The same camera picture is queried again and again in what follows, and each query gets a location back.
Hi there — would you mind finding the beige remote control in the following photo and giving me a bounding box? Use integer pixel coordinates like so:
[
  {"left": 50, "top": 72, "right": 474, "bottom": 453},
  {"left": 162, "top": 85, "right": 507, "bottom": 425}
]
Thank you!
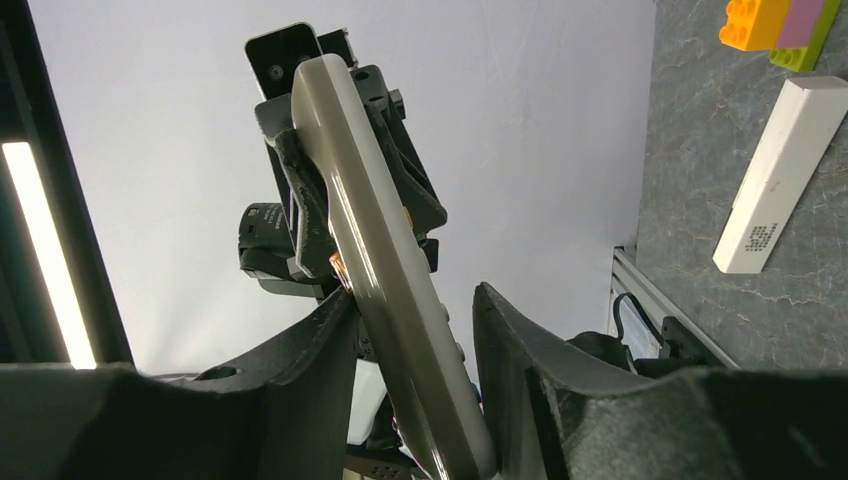
[{"left": 291, "top": 54, "right": 497, "bottom": 479}]

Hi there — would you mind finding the yellow green lego stack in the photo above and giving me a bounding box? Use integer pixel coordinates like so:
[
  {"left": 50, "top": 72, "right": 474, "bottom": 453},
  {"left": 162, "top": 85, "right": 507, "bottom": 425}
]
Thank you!
[{"left": 718, "top": 0, "right": 843, "bottom": 73}]

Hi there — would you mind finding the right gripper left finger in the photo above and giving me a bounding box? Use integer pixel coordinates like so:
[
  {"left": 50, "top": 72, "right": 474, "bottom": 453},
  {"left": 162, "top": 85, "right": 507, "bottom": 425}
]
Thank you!
[{"left": 132, "top": 286, "right": 362, "bottom": 480}]

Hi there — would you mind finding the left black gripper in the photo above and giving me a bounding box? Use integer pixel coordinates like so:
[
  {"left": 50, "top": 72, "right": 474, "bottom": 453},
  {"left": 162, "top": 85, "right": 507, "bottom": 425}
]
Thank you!
[{"left": 237, "top": 26, "right": 448, "bottom": 299}]

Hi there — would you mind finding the white rectangular bar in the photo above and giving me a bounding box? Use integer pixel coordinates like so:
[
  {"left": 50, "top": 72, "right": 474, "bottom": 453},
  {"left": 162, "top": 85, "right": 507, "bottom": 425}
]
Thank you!
[{"left": 712, "top": 76, "right": 847, "bottom": 274}]

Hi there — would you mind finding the aluminium frame rail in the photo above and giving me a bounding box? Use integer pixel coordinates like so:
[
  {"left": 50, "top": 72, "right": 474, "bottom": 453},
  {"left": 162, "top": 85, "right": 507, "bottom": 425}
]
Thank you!
[{"left": 611, "top": 247, "right": 740, "bottom": 368}]

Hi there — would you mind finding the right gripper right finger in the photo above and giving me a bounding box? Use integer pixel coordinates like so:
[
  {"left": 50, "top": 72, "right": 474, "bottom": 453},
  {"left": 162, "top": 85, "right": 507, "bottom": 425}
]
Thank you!
[{"left": 473, "top": 282, "right": 663, "bottom": 479}]

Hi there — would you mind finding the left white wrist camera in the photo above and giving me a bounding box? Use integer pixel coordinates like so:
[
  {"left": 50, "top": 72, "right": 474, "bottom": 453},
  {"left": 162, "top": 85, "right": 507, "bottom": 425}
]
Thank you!
[{"left": 244, "top": 22, "right": 358, "bottom": 100}]

